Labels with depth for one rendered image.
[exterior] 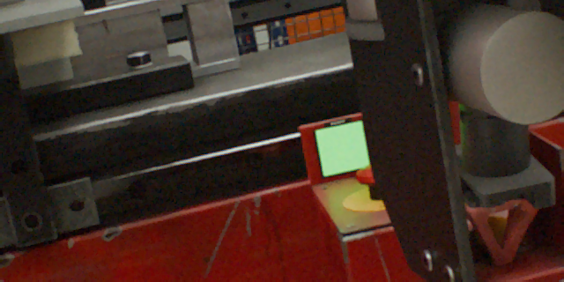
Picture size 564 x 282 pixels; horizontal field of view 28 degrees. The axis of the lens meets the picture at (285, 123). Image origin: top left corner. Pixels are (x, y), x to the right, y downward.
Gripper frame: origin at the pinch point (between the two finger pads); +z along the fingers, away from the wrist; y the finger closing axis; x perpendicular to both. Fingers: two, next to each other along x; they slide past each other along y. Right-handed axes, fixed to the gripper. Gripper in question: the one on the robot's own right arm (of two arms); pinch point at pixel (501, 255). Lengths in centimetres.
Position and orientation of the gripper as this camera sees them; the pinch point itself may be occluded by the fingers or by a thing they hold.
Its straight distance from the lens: 103.5
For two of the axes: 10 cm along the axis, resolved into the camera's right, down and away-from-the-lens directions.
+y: -2.0, -3.6, 9.1
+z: 1.3, 9.1, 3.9
